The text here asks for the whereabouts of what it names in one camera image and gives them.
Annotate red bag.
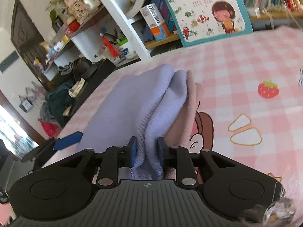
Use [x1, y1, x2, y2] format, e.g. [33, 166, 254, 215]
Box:
[38, 119, 62, 138]

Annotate red round ornament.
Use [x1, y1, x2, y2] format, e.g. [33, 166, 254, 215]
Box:
[68, 20, 80, 32]

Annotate white cable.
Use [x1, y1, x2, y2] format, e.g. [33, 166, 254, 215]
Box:
[266, 0, 303, 31]

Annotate pink and purple sweater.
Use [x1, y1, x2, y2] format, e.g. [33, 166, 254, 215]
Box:
[75, 63, 202, 180]

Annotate side wall shelf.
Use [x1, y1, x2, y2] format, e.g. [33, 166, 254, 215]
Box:
[43, 5, 107, 81]

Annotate white charger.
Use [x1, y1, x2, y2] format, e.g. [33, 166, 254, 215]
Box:
[246, 7, 261, 17]

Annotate black shoes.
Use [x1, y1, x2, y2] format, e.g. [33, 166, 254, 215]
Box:
[70, 57, 101, 82]

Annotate dark wooden door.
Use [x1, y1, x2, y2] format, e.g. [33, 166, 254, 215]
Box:
[10, 0, 52, 84]

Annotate white wooden bookshelf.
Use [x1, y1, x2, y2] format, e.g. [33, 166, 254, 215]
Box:
[87, 0, 303, 58]

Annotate white and orange box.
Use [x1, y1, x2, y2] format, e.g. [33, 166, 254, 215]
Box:
[139, 3, 172, 42]

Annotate pink checked tablecloth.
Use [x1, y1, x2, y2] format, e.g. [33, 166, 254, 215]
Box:
[43, 25, 303, 194]

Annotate red tassel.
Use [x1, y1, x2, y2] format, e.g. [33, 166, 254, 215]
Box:
[100, 28, 119, 58]

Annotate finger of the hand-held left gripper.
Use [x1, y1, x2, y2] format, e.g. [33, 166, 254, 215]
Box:
[35, 131, 83, 158]

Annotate large cartoon picture book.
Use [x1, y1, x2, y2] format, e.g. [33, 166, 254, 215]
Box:
[156, 0, 254, 48]

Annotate dark green clothes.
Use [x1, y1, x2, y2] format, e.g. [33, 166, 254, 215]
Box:
[45, 82, 77, 124]

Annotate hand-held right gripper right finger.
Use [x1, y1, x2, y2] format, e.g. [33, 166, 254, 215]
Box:
[157, 137, 239, 187]

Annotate pink wrapped figurine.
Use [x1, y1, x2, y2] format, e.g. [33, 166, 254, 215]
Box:
[64, 0, 102, 23]

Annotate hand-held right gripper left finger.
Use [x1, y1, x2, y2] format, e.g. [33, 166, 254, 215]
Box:
[60, 136, 138, 187]

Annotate white pen holder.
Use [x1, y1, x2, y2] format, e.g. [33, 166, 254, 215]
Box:
[113, 38, 138, 65]

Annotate dried flower bunch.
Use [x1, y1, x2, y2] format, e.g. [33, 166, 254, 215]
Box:
[47, 0, 71, 25]

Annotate blue folders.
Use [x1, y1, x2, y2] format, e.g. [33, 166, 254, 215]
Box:
[142, 0, 177, 42]

